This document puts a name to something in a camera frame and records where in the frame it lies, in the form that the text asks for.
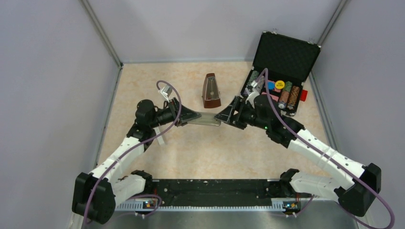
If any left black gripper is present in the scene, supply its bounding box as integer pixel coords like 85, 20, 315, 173
149, 97, 201, 128

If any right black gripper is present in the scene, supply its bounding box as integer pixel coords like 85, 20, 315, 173
214, 96, 269, 130

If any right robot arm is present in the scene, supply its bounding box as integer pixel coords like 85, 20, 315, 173
215, 94, 382, 217

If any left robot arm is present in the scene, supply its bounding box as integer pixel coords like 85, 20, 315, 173
72, 98, 202, 224

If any brown wooden metronome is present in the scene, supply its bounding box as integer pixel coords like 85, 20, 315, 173
202, 73, 222, 109

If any blue chip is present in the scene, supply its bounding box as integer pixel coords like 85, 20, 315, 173
267, 81, 275, 90

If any yellow big blind chip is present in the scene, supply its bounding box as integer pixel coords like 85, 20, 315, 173
275, 80, 285, 90

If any red block behind case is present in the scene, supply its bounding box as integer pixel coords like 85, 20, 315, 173
300, 90, 308, 102

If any black poker chip case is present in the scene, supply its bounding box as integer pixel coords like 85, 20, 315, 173
239, 31, 321, 117

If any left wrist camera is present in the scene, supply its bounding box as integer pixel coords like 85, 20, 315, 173
159, 85, 172, 102

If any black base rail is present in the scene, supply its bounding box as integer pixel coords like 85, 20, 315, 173
125, 178, 312, 208

